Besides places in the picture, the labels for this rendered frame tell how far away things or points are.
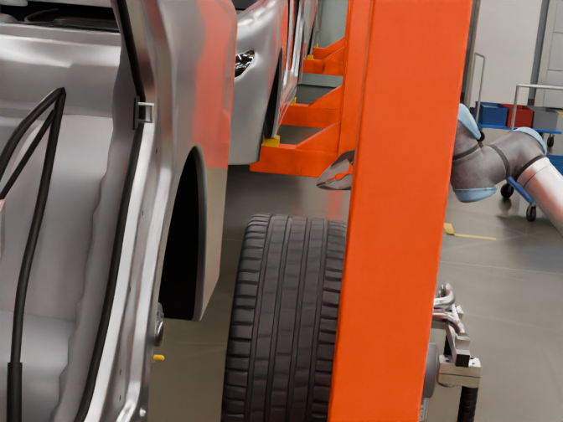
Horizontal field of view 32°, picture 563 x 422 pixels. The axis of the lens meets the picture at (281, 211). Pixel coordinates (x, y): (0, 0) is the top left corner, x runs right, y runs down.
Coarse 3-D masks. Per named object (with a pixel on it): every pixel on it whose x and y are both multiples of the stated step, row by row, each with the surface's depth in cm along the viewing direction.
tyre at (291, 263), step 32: (256, 224) 219; (288, 224) 222; (320, 224) 222; (256, 256) 209; (288, 256) 210; (320, 256) 210; (256, 288) 204; (288, 288) 204; (320, 288) 205; (256, 320) 202; (288, 320) 201; (320, 320) 201; (256, 352) 200; (288, 352) 199; (320, 352) 199; (224, 384) 201; (256, 384) 199; (288, 384) 199; (320, 384) 199; (224, 416) 201; (256, 416) 200; (288, 416) 201; (320, 416) 199
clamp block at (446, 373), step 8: (440, 360) 210; (448, 360) 210; (472, 360) 212; (440, 368) 210; (448, 368) 209; (456, 368) 209; (464, 368) 209; (472, 368) 209; (480, 368) 209; (440, 376) 210; (448, 376) 210; (456, 376) 210; (464, 376) 210; (472, 376) 210; (480, 376) 210; (456, 384) 210; (464, 384) 210; (472, 384) 210
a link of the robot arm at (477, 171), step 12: (456, 156) 219; (468, 156) 219; (480, 156) 220; (492, 156) 222; (456, 168) 220; (468, 168) 219; (480, 168) 220; (492, 168) 221; (504, 168) 222; (456, 180) 221; (468, 180) 220; (480, 180) 220; (492, 180) 222; (456, 192) 223; (468, 192) 221; (480, 192) 220; (492, 192) 221
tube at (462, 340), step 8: (432, 312) 222; (440, 312) 222; (432, 320) 223; (440, 320) 221; (448, 320) 220; (456, 320) 218; (456, 328) 214; (464, 328) 213; (456, 336) 211; (464, 336) 210; (456, 344) 209; (464, 344) 209
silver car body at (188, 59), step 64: (128, 0) 171; (192, 0) 215; (128, 64) 184; (192, 64) 213; (0, 128) 332; (64, 128) 218; (128, 128) 191; (192, 128) 222; (0, 192) 331; (64, 192) 203; (128, 192) 180; (0, 256) 99; (64, 256) 196; (128, 256) 180; (0, 320) 191; (64, 320) 194; (128, 320) 182; (0, 384) 175; (64, 384) 172; (128, 384) 187
